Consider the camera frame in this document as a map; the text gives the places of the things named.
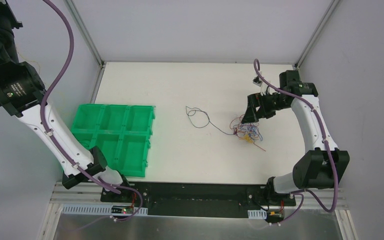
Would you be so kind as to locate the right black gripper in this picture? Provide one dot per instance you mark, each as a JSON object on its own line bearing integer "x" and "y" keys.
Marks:
{"x": 262, "y": 105}

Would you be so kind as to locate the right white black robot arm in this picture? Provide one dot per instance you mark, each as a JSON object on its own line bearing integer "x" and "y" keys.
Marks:
{"x": 323, "y": 163}

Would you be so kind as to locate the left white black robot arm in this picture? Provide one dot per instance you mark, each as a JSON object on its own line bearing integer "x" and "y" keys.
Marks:
{"x": 24, "y": 96}

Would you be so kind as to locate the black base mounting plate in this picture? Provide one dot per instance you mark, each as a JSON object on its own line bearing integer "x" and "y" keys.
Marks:
{"x": 199, "y": 199}

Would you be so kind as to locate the green plastic compartment bin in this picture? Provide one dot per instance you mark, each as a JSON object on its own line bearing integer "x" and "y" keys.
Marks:
{"x": 122, "y": 132}

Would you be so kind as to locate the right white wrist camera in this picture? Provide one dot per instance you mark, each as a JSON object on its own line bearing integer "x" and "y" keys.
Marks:
{"x": 264, "y": 88}

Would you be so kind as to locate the right white cable duct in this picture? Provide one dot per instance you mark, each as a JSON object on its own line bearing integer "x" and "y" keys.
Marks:
{"x": 259, "y": 214}

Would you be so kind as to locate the white cable duct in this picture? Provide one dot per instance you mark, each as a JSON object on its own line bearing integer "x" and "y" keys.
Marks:
{"x": 98, "y": 209}
{"x": 259, "y": 214}

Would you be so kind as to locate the left white cable duct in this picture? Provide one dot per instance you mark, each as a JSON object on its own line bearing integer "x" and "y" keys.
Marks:
{"x": 98, "y": 209}

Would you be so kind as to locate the aluminium frame rail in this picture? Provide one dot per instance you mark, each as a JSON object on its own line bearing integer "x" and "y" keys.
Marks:
{"x": 83, "y": 193}

